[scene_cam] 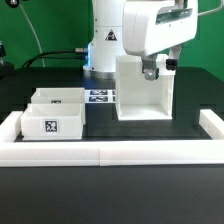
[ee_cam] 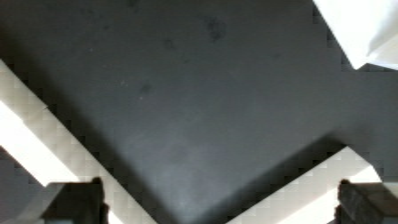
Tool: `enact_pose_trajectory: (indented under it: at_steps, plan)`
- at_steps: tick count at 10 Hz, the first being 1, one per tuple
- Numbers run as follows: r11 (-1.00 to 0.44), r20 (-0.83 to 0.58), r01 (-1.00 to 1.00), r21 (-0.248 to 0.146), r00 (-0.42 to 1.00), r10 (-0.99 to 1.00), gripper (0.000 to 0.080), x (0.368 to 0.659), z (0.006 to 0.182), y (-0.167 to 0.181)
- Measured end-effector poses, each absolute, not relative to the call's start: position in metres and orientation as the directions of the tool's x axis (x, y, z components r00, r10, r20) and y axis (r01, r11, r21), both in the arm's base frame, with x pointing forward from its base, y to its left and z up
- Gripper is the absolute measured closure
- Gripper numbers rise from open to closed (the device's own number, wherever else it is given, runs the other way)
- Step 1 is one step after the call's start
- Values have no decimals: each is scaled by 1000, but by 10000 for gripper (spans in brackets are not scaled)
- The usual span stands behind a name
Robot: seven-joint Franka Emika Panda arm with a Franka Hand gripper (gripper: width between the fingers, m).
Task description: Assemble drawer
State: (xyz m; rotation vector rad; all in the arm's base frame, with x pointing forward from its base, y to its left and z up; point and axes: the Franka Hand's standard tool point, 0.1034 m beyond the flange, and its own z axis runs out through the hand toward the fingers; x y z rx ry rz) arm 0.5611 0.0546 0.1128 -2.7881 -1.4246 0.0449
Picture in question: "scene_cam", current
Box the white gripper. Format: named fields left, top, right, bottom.
left=122, top=0, right=198, bottom=81

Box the white drawer cabinet box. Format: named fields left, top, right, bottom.
left=115, top=54, right=175, bottom=121

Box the white drawer tray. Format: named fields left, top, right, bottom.
left=21, top=104, right=85, bottom=140
left=31, top=88, right=85, bottom=104

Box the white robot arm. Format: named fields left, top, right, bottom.
left=83, top=0, right=198, bottom=79

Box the black raised platform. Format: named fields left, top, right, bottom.
left=0, top=68, right=224, bottom=141

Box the white marker tag sheet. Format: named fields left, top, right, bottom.
left=85, top=89, right=115, bottom=103

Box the black stand on left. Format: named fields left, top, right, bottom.
left=0, top=41, right=15, bottom=78

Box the black cable bundle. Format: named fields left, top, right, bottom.
left=21, top=47, right=89, bottom=69

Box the thin white cable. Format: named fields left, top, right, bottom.
left=18, top=3, right=46, bottom=68

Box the white foam border frame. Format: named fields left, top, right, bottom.
left=0, top=109, right=224, bottom=167

